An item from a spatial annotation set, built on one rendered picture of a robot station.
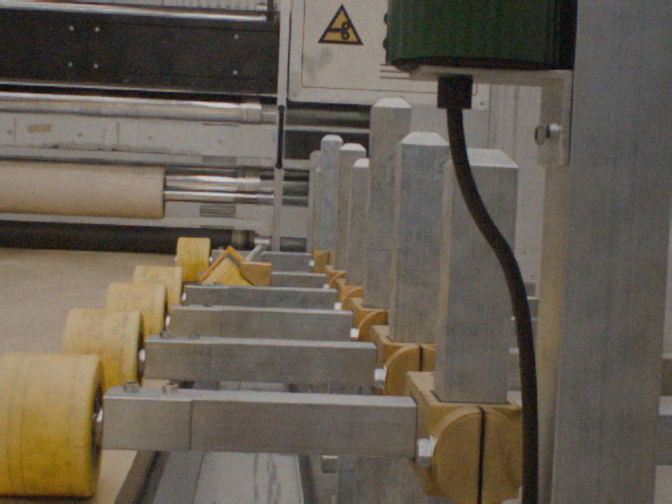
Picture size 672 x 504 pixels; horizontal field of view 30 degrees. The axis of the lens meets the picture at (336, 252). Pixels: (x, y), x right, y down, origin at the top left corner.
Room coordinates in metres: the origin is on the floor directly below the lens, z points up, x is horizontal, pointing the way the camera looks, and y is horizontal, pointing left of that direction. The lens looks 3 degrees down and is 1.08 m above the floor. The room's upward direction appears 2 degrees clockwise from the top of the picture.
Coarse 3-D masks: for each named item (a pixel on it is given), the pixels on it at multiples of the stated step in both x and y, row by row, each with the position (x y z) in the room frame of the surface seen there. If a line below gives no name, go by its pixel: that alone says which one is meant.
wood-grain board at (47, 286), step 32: (0, 256) 2.69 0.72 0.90; (32, 256) 2.73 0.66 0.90; (64, 256) 2.78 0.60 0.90; (96, 256) 2.83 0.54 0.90; (128, 256) 2.87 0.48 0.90; (0, 288) 1.95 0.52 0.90; (32, 288) 1.97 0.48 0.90; (64, 288) 2.00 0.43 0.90; (96, 288) 2.02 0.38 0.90; (0, 320) 1.53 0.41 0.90; (32, 320) 1.54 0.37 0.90; (64, 320) 1.56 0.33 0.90; (0, 352) 1.25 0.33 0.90; (32, 352) 1.26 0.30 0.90; (160, 384) 1.10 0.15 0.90; (128, 480) 0.77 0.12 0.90
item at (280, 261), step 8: (216, 256) 2.19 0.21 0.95; (232, 256) 2.19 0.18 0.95; (264, 256) 2.19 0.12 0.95; (272, 256) 2.19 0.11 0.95; (280, 256) 2.20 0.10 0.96; (288, 256) 2.20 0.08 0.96; (296, 256) 2.20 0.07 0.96; (304, 256) 2.20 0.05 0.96; (272, 264) 2.19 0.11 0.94; (280, 264) 2.20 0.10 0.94; (288, 264) 2.20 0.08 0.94; (296, 264) 2.20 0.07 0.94; (304, 264) 2.20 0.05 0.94
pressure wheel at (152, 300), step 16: (112, 288) 1.18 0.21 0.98; (128, 288) 1.19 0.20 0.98; (144, 288) 1.19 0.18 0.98; (160, 288) 1.19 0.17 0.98; (112, 304) 1.17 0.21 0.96; (128, 304) 1.17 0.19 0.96; (144, 304) 1.17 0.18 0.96; (160, 304) 1.17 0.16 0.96; (144, 320) 1.16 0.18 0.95; (160, 320) 1.17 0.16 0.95
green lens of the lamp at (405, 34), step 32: (416, 0) 0.40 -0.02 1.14; (448, 0) 0.40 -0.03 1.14; (480, 0) 0.40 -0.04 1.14; (512, 0) 0.40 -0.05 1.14; (544, 0) 0.40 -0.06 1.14; (416, 32) 0.40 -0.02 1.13; (448, 32) 0.40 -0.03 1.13; (480, 32) 0.40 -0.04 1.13; (512, 32) 0.40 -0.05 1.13; (544, 32) 0.40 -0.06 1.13
